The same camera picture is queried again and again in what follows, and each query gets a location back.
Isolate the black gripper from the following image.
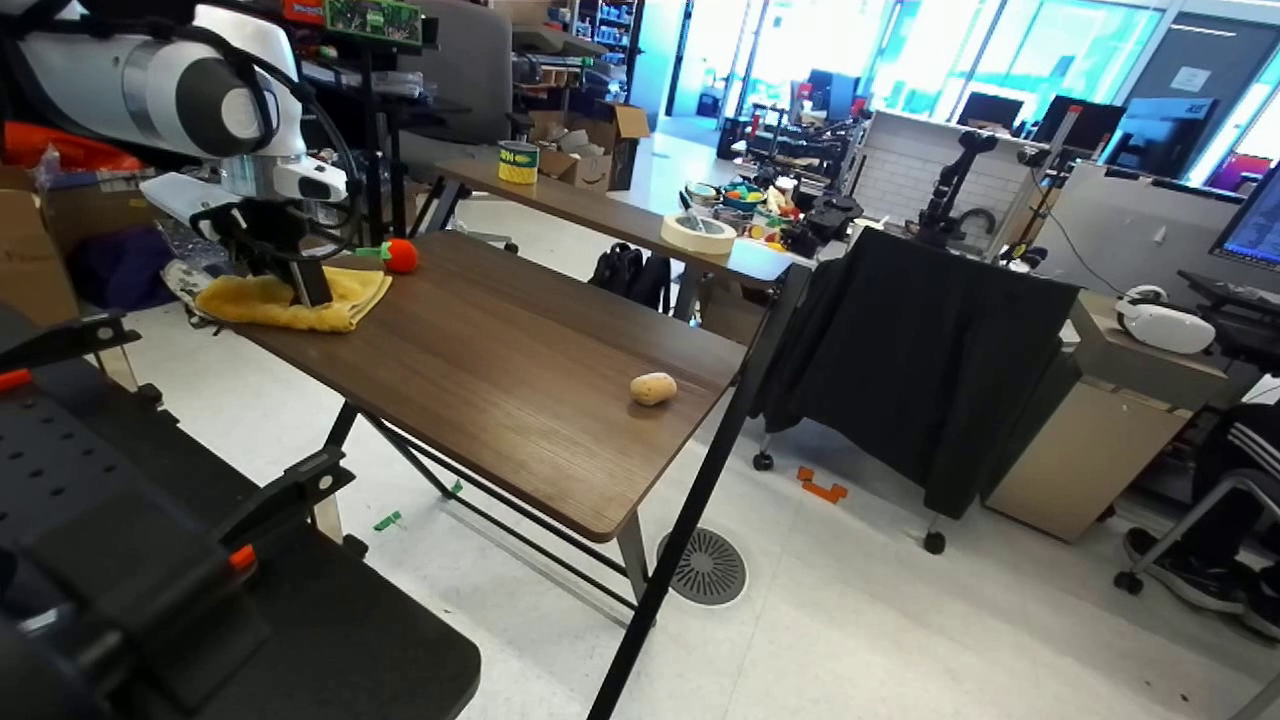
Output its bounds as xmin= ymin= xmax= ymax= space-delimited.
xmin=198 ymin=194 xmax=338 ymax=307

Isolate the orange yellow towel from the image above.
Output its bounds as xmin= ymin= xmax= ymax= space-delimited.
xmin=194 ymin=260 xmax=399 ymax=335

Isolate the red tomato toy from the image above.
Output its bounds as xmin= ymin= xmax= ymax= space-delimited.
xmin=348 ymin=236 xmax=425 ymax=279

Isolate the beige potato toy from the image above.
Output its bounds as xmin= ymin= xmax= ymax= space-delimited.
xmin=623 ymin=368 xmax=682 ymax=408

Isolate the blue storage bin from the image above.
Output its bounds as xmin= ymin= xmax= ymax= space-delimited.
xmin=63 ymin=225 xmax=176 ymax=311

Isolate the brown cardboard box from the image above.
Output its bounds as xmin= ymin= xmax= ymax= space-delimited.
xmin=38 ymin=171 xmax=173 ymax=256

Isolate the black shelving unit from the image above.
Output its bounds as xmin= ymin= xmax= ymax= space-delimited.
xmin=298 ymin=0 xmax=444 ymax=250

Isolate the black clamp with orange trigger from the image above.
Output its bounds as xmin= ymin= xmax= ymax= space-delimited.
xmin=198 ymin=449 xmax=359 ymax=591

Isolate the yellow green can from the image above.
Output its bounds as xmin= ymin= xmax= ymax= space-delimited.
xmin=493 ymin=135 xmax=544 ymax=190

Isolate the tan cardboard box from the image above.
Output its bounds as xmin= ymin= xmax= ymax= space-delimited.
xmin=0 ymin=182 xmax=81 ymax=333

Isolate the red bag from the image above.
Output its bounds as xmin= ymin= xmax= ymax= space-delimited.
xmin=0 ymin=120 xmax=83 ymax=171

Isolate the open flap cardboard box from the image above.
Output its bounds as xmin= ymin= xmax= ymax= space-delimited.
xmin=517 ymin=105 xmax=653 ymax=194

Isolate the black backpack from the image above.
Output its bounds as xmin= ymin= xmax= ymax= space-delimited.
xmin=586 ymin=240 xmax=676 ymax=315

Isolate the black perforated platform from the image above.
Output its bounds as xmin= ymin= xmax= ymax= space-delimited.
xmin=0 ymin=305 xmax=486 ymax=720

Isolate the round metal floor drain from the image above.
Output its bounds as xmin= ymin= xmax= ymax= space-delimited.
xmin=662 ymin=523 xmax=754 ymax=612

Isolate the black draped cart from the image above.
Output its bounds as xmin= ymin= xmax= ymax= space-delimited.
xmin=754 ymin=227 xmax=1079 ymax=555

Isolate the black articulated stand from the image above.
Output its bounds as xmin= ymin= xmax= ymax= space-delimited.
xmin=915 ymin=127 xmax=1005 ymax=256

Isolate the beige cabinet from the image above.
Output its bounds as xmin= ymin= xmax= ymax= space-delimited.
xmin=980 ymin=293 xmax=1266 ymax=546

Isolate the dark screen monitor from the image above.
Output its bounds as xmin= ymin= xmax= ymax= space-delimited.
xmin=1100 ymin=91 xmax=1219 ymax=182

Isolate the white VR headset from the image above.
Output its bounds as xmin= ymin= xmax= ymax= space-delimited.
xmin=1113 ymin=279 xmax=1219 ymax=361

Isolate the grey wheeled office chair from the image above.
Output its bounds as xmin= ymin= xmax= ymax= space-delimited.
xmin=1113 ymin=465 xmax=1280 ymax=603

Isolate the blue screen computer monitor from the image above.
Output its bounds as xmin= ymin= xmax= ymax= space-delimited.
xmin=1208 ymin=158 xmax=1280 ymax=271

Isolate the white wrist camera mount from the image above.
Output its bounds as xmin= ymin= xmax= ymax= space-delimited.
xmin=137 ymin=168 xmax=234 ymax=225

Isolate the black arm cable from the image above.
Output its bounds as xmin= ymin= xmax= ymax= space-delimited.
xmin=243 ymin=36 xmax=367 ymax=256

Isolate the black clamp with red handle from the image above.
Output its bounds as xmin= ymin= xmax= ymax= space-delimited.
xmin=0 ymin=307 xmax=143 ymax=399

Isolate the wooden desk with black frame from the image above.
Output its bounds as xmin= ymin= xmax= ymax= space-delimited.
xmin=194 ymin=130 xmax=811 ymax=720

